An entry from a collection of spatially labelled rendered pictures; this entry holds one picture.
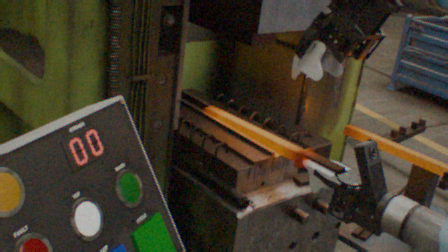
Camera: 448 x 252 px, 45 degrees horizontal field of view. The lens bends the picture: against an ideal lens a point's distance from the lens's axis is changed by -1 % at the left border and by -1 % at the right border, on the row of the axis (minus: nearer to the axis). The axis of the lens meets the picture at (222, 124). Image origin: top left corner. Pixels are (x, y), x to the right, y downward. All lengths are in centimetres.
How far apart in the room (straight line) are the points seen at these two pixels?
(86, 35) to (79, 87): 10
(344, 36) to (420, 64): 442
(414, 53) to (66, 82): 447
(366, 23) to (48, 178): 49
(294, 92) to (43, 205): 91
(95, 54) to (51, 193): 36
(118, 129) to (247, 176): 42
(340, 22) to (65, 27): 46
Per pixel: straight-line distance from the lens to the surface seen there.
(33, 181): 70
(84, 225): 74
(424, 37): 520
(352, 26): 84
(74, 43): 98
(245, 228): 114
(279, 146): 119
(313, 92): 146
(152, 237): 83
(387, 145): 145
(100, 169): 78
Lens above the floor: 150
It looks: 23 degrees down
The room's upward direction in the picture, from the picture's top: 7 degrees clockwise
